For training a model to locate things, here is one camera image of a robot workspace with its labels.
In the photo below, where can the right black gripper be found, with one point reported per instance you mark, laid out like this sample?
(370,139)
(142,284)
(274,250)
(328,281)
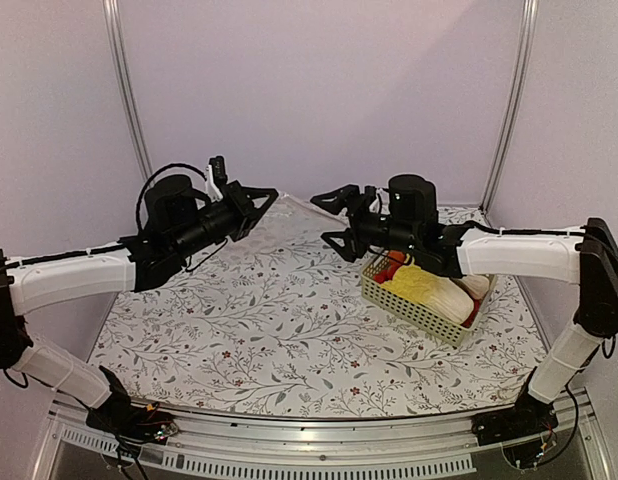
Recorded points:
(344,197)

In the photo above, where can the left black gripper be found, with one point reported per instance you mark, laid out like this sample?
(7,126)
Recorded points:
(246,213)

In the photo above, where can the yellow napa cabbage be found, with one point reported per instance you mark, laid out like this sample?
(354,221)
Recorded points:
(438,294)

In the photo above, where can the clear zip top bag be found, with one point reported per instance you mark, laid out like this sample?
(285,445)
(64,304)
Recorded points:
(287,210)

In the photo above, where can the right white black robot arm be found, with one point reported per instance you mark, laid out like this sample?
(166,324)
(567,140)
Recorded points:
(586,256)

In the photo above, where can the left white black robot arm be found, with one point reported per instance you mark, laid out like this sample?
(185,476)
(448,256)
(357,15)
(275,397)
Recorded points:
(182,221)

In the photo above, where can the orange fruit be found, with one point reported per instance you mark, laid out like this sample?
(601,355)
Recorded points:
(397,257)

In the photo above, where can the floral tablecloth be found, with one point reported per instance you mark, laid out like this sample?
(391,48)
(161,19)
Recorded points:
(276,325)

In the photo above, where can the green white bok choy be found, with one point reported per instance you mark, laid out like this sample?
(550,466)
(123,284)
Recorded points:
(477,286)

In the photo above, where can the beige perforated plastic basket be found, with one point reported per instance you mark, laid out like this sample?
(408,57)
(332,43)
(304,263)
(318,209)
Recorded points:
(415,314)

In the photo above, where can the red bell pepper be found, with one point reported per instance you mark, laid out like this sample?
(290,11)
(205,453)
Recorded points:
(470,319)

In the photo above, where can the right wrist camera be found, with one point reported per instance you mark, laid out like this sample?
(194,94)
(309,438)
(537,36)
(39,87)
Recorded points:
(378,199)

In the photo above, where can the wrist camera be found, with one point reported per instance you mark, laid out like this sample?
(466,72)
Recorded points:
(216,178)
(378,199)

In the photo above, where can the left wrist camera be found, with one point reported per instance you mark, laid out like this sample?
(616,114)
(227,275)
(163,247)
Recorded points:
(216,178)

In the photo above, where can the left aluminium frame post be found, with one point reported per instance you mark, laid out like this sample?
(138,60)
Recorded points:
(114,27)

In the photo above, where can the aluminium frame post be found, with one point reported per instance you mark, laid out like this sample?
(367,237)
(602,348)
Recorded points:
(114,27)
(514,99)

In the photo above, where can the right aluminium frame post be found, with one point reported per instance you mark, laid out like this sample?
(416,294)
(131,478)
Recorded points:
(514,99)

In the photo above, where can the aluminium front rail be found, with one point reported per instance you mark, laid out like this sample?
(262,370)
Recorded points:
(217,445)

